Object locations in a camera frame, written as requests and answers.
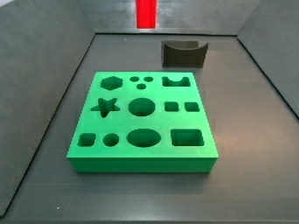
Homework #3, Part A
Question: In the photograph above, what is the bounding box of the black curved holder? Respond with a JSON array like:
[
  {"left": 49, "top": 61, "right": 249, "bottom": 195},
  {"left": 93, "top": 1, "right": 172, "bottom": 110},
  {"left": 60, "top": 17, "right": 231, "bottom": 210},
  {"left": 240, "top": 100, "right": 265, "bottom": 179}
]
[{"left": 161, "top": 40, "right": 209, "bottom": 68}]

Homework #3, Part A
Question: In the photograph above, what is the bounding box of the red double-square peg object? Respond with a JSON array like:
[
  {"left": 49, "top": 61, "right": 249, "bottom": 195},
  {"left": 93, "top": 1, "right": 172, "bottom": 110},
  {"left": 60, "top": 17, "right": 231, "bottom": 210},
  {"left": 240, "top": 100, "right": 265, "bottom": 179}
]
[{"left": 135, "top": 0, "right": 156, "bottom": 29}]

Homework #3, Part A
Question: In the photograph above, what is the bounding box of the green shape-sorting block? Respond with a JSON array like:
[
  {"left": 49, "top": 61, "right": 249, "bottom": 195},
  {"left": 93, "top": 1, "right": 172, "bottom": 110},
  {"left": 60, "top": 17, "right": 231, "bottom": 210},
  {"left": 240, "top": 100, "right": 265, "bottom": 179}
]
[{"left": 67, "top": 72, "right": 219, "bottom": 172}]

